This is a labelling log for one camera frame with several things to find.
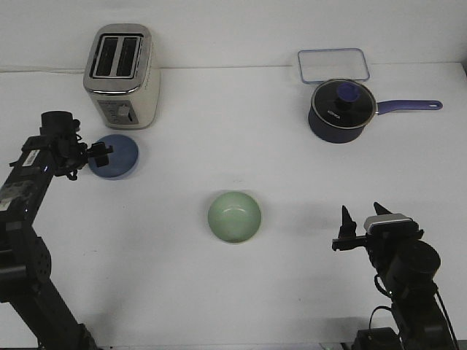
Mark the silver two-slot toaster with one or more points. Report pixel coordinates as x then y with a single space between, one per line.
122 76

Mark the dark blue saucepan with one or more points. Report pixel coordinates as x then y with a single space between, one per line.
338 129

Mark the green bowl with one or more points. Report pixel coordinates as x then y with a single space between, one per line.
234 217

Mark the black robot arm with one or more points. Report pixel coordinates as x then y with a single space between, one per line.
405 267
25 259

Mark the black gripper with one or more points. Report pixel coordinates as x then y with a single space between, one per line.
381 242
69 153

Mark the glass pot lid blue knob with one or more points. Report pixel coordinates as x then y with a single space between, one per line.
343 103

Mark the blue bowl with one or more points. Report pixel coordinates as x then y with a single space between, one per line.
122 161

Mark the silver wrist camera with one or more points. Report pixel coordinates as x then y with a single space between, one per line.
386 222

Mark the clear plastic container lid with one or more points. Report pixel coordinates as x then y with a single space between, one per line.
316 66

